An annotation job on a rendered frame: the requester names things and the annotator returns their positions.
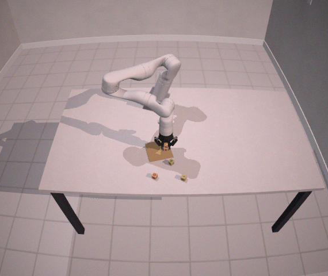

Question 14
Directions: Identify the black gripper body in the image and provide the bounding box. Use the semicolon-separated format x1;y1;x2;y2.
158;133;174;143

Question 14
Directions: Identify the brown square mat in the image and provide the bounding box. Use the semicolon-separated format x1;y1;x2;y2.
145;142;174;162

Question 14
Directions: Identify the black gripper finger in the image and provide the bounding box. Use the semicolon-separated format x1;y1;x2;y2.
154;137;165;150
167;137;178;151

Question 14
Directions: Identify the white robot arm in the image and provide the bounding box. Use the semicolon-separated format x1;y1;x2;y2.
102;54;181;136

